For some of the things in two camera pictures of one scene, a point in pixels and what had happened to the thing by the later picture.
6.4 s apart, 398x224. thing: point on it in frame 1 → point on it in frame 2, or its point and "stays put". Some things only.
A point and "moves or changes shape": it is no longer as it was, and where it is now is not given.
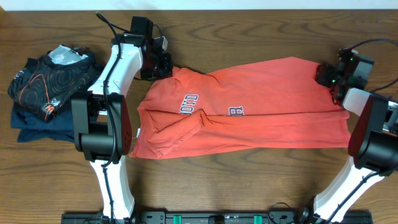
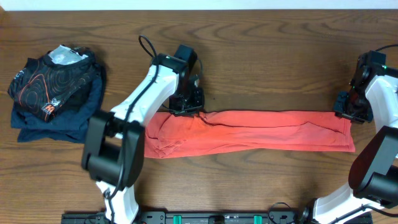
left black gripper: x=167 y=71 → x=194 y=111
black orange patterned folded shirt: x=46 y=82 stays put
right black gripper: x=323 y=74 → x=341 y=111
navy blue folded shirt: x=61 y=128 stays put
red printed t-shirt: x=268 y=104 moves or changes shape
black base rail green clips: x=165 y=217 stays put
